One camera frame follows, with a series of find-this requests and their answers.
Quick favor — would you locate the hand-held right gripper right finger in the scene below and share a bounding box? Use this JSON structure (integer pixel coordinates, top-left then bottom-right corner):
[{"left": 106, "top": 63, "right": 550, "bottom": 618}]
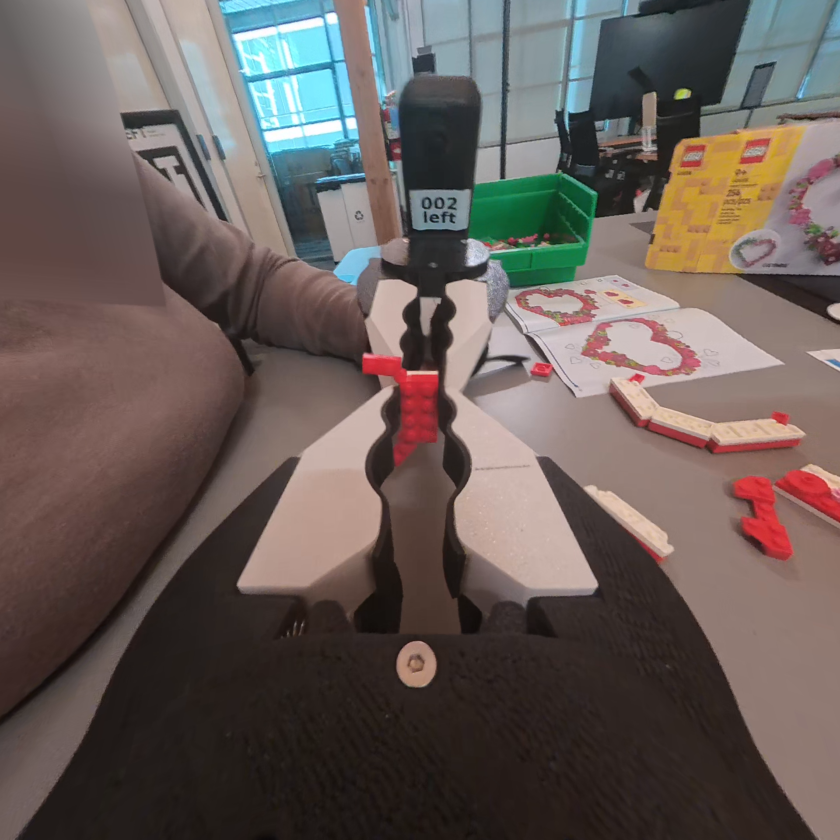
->
[{"left": 436, "top": 387, "right": 600, "bottom": 634}]

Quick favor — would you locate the wooden pillar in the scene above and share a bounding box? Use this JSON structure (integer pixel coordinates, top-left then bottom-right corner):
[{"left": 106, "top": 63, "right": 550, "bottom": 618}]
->
[{"left": 333, "top": 0, "right": 403, "bottom": 244}]

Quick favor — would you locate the white lego wedge plate segment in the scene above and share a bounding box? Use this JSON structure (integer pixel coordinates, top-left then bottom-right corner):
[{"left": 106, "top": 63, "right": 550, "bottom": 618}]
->
[{"left": 583, "top": 484, "right": 676, "bottom": 564}]

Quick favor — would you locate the red lego plate assembly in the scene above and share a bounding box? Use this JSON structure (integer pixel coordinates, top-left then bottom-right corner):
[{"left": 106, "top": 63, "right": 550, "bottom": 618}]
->
[{"left": 362, "top": 353, "right": 439, "bottom": 468}]

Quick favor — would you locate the person's brown sweater torso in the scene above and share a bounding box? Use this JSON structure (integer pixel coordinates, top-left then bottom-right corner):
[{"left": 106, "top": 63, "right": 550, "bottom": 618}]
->
[{"left": 0, "top": 289, "right": 245, "bottom": 719}]

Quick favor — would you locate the yellow lego set box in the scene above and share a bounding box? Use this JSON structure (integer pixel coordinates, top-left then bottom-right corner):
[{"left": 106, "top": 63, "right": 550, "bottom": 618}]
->
[{"left": 644, "top": 121, "right": 840, "bottom": 275}]

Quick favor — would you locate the lego instruction booklet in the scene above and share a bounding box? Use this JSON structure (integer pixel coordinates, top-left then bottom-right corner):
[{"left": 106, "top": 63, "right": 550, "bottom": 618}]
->
[{"left": 505, "top": 274, "right": 785, "bottom": 399}]

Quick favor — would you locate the green plastic bin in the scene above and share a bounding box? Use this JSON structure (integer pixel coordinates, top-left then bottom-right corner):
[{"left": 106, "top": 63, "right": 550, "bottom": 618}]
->
[{"left": 469, "top": 172, "right": 598, "bottom": 271}]

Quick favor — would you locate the framed wall poster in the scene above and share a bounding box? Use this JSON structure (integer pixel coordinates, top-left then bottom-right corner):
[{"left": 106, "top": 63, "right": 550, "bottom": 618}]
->
[{"left": 120, "top": 108, "right": 231, "bottom": 224}]

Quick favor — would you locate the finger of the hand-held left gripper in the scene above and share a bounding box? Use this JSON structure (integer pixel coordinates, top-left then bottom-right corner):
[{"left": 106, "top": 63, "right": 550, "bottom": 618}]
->
[
  {"left": 363, "top": 280, "right": 421, "bottom": 395},
  {"left": 430, "top": 280, "right": 494, "bottom": 396}
]

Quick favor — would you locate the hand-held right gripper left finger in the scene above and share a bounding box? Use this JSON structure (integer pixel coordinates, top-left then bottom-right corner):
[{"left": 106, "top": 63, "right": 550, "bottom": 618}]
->
[{"left": 235, "top": 386, "right": 409, "bottom": 634}]

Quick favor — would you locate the white recycling bin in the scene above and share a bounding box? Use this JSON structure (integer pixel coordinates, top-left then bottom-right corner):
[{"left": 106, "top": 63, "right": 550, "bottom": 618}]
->
[{"left": 316, "top": 177, "right": 382, "bottom": 263}]

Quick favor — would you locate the light blue box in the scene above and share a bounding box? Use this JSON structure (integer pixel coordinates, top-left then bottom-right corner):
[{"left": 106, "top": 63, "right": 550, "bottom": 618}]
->
[{"left": 333, "top": 248, "right": 385, "bottom": 280}]

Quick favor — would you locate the person's left forearm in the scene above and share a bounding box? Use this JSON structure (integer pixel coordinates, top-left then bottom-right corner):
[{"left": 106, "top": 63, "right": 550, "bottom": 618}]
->
[{"left": 131, "top": 152, "right": 370, "bottom": 363}]

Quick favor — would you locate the white red lego chain assembly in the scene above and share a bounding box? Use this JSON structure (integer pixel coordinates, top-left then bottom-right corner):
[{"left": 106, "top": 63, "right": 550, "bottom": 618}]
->
[{"left": 609, "top": 373, "right": 807, "bottom": 455}]

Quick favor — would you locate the black monitor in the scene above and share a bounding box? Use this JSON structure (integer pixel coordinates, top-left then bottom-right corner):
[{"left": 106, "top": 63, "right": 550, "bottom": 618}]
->
[{"left": 588, "top": 0, "right": 752, "bottom": 122}]

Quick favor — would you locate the lego assembly with flower studs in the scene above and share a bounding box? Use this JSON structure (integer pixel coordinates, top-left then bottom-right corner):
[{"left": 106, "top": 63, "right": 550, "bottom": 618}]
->
[{"left": 774, "top": 463, "right": 840, "bottom": 529}]

